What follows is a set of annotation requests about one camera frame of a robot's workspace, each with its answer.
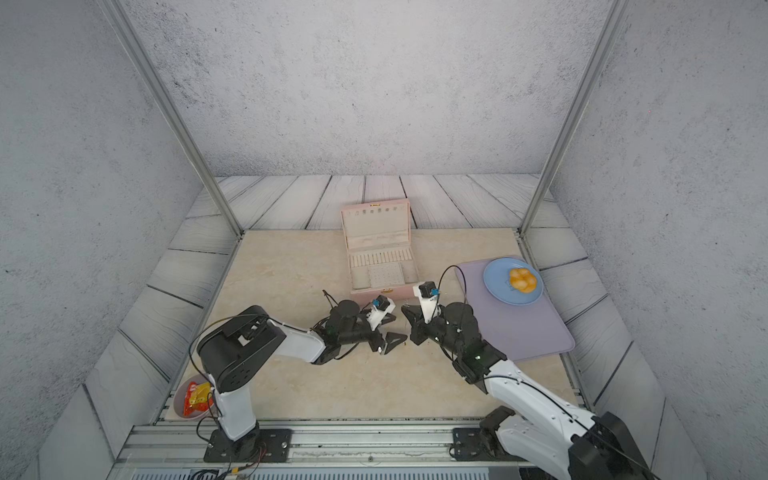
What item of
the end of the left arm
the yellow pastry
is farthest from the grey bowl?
the yellow pastry

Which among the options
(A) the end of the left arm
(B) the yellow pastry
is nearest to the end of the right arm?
(A) the end of the left arm

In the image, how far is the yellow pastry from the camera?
102cm

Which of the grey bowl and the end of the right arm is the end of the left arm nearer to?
the end of the right arm

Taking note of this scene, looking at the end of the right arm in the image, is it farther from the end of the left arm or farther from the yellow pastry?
the yellow pastry

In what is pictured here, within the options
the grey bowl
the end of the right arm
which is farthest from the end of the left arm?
the grey bowl

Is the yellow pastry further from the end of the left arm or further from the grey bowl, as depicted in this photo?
the grey bowl
